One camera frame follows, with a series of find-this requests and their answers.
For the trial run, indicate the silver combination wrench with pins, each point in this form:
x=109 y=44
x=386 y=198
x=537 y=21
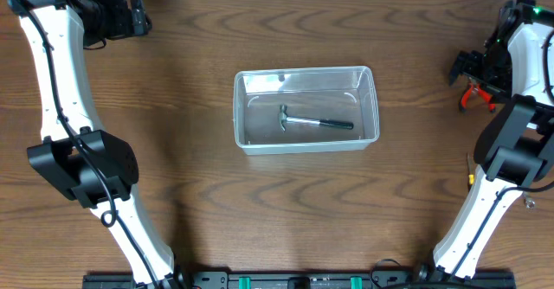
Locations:
x=529 y=201

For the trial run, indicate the clear plastic container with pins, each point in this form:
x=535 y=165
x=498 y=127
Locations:
x=337 y=93

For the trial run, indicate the small black-handled hammer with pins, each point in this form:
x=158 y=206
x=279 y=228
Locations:
x=284 y=119

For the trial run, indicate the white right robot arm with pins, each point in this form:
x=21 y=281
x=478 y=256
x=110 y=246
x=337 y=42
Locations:
x=516 y=149

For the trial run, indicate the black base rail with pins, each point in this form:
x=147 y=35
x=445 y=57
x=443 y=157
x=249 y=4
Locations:
x=380 y=278

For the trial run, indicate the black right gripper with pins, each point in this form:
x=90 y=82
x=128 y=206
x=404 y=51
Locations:
x=467 y=64

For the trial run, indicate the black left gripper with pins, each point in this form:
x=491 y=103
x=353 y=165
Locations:
x=138 y=16

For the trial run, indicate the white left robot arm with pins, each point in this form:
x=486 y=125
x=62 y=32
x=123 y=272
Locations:
x=76 y=155

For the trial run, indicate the black yellow screwdriver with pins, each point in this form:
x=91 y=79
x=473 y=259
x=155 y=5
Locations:
x=470 y=171

